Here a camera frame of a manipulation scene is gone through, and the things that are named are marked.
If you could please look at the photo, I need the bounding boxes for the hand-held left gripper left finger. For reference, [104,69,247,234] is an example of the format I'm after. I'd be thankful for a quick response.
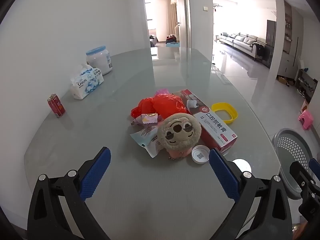
[27,147,112,240]

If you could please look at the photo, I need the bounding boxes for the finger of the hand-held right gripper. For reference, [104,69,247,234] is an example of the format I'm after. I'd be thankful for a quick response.
[289,161,313,200]
[309,158,320,180]

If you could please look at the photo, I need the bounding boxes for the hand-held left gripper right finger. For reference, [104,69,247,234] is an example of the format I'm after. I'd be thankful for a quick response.
[209,149,292,240]

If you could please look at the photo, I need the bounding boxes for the grey perforated plastic basket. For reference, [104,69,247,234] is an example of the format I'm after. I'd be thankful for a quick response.
[272,128,316,200]

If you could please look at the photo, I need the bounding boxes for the tan and pink plush toy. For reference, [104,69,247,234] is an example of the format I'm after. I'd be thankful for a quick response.
[156,112,202,159]

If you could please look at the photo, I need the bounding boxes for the white and blue wipes packet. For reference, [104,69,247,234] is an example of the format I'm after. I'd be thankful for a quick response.
[130,126,167,158]

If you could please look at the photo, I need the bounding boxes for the white round lid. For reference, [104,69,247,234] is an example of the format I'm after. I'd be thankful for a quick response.
[191,145,211,165]

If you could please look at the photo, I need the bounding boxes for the pink plastic stool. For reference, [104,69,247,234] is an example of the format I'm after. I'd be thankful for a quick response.
[298,110,314,130]

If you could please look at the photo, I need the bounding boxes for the red and white toothpaste box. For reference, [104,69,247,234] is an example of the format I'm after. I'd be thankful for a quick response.
[172,89,238,153]

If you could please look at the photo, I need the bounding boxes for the small pink snack packet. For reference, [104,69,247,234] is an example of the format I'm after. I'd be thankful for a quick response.
[141,113,159,127]

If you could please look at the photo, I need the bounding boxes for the red drink can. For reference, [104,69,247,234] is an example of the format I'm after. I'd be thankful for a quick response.
[47,94,66,118]

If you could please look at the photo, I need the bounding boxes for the wooden shoe rack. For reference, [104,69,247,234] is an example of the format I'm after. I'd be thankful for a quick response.
[295,69,318,101]

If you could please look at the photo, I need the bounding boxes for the red plastic bag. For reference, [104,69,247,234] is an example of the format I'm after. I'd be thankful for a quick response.
[130,93,188,120]

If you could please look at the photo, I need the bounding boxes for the white tissue pack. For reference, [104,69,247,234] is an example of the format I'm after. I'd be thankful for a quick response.
[70,64,104,100]

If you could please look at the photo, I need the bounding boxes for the grey low cabinet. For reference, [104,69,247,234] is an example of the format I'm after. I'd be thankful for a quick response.
[277,52,298,79]

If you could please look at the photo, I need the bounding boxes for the white jar with blue lid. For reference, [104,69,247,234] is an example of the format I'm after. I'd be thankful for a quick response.
[86,46,113,75]

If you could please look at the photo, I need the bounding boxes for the black jacket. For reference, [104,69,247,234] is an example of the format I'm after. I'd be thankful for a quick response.
[252,42,267,61]

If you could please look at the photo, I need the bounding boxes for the grey sofa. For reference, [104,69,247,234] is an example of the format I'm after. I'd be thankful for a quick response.
[220,32,267,58]

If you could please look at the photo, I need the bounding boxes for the grey room door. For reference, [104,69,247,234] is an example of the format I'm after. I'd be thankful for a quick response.
[176,0,188,49]

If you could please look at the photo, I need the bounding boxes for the beige curtain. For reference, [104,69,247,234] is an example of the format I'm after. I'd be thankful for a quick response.
[166,0,178,42]

